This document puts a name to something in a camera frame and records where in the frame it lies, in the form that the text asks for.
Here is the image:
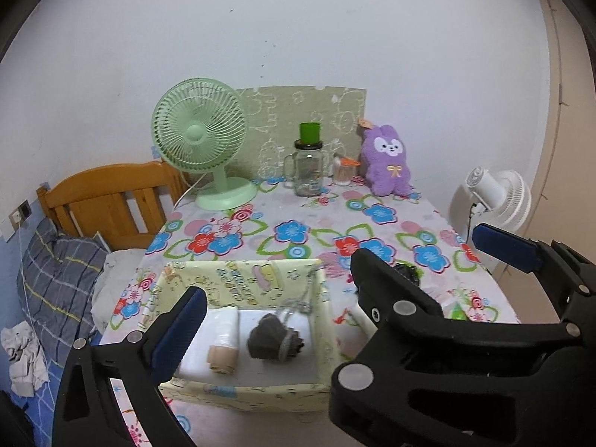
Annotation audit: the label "black plastic bag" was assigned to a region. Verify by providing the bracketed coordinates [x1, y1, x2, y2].
[393, 262, 420, 286]

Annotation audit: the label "grey socks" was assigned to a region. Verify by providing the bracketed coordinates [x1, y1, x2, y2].
[247, 313, 304, 362]

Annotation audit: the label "green tissue pack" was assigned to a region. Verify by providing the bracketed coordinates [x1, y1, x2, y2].
[448, 302, 469, 321]

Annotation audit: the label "clear pack white pads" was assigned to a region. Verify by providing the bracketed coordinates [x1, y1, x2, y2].
[333, 305, 377, 360]

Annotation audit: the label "white standing fan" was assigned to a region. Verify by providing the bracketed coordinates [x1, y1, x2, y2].
[448, 167, 532, 241]

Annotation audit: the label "beige door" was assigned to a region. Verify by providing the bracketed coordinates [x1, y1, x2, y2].
[493, 0, 596, 285]

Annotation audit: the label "floral tablecloth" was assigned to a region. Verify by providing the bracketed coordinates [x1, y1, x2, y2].
[99, 174, 522, 447]

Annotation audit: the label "yellow fabric storage box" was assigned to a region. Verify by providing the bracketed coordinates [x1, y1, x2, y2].
[139, 259, 339, 413]

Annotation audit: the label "blue plaid pillow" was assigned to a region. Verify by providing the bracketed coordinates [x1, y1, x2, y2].
[17, 218, 107, 366]

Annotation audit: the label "toothpick jar orange lid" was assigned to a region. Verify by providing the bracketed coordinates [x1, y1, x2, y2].
[332, 155, 361, 186]

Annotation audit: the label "purple plush bunny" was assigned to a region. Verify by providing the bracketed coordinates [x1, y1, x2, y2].
[359, 119, 412, 197]

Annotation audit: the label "crumpled white cloth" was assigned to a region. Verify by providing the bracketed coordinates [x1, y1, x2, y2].
[1, 321, 50, 397]

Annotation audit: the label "glass mason jar mug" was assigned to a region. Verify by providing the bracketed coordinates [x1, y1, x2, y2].
[283, 139, 323, 197]

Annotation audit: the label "green cup on jar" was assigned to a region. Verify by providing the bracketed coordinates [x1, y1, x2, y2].
[299, 122, 320, 144]

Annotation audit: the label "green desk fan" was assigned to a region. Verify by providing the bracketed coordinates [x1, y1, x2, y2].
[152, 78, 257, 211]

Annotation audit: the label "wall power socket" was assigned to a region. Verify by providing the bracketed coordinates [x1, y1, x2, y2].
[9, 200, 32, 230]

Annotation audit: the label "green patterned wall mat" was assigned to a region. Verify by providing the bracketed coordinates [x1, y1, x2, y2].
[226, 86, 367, 180]

